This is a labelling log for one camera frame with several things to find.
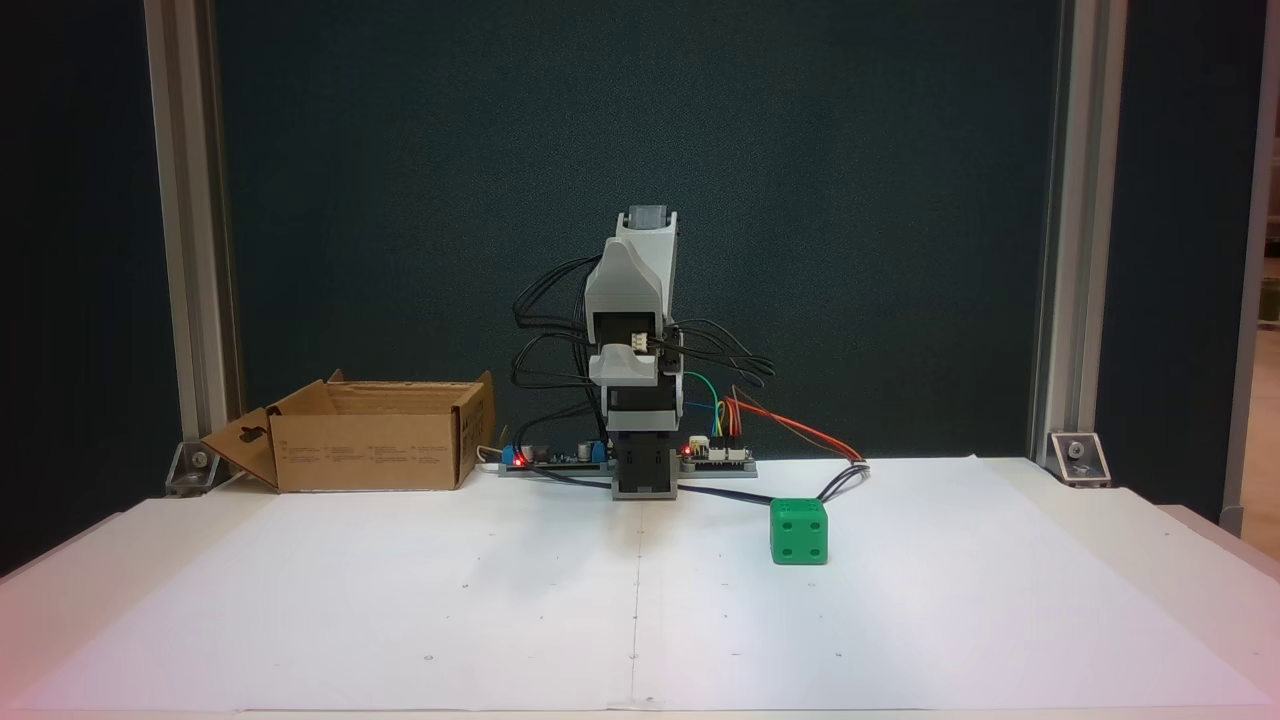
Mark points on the green dice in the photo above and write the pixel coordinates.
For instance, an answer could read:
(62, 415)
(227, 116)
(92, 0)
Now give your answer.
(798, 535)

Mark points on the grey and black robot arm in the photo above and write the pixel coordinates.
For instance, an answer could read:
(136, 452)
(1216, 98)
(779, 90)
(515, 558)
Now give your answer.
(645, 410)

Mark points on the blue power circuit board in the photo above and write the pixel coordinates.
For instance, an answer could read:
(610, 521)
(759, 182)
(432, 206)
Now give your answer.
(560, 462)

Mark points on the motor controller circuit board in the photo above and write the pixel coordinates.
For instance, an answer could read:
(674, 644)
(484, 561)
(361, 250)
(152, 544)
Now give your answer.
(720, 458)

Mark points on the brown cardboard box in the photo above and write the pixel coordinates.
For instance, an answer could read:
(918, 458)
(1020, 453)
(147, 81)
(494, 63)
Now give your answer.
(370, 455)

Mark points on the aluminium frame post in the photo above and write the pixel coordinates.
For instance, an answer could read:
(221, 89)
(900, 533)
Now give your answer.
(190, 250)
(1080, 250)

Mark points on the metal corner bracket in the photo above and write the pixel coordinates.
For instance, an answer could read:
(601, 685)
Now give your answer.
(1078, 458)
(200, 465)

